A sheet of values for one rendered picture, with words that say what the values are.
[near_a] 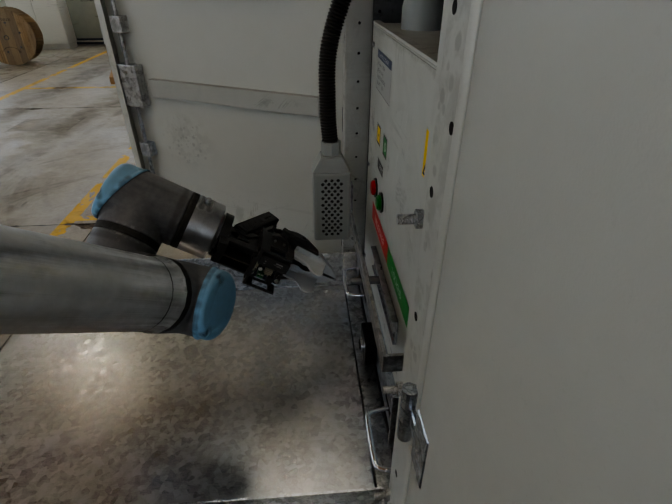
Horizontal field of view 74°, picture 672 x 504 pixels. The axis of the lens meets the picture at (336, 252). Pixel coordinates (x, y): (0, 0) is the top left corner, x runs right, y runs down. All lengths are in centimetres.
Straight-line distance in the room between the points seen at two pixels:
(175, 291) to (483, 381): 39
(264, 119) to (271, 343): 51
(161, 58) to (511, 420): 114
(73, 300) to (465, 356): 32
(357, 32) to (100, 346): 77
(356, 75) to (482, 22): 73
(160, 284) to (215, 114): 72
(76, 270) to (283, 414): 46
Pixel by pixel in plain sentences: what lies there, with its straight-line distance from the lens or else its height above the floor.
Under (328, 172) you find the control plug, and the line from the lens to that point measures 84.
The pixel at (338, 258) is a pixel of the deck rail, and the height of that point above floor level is 90.
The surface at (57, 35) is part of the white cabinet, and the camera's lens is 1194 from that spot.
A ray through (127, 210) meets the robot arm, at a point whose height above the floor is 119.
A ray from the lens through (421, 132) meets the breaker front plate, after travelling 50.
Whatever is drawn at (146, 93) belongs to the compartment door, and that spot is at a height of 120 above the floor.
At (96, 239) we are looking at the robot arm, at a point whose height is 116.
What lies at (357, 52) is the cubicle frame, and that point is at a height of 134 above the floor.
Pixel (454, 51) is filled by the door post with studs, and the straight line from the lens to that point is 28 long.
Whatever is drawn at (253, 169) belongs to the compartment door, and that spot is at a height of 105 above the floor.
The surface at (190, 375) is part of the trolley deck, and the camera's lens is 88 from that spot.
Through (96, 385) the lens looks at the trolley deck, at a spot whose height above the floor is 85.
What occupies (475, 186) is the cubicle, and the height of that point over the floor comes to 140.
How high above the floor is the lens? 147
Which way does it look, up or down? 32 degrees down
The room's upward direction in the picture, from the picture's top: straight up
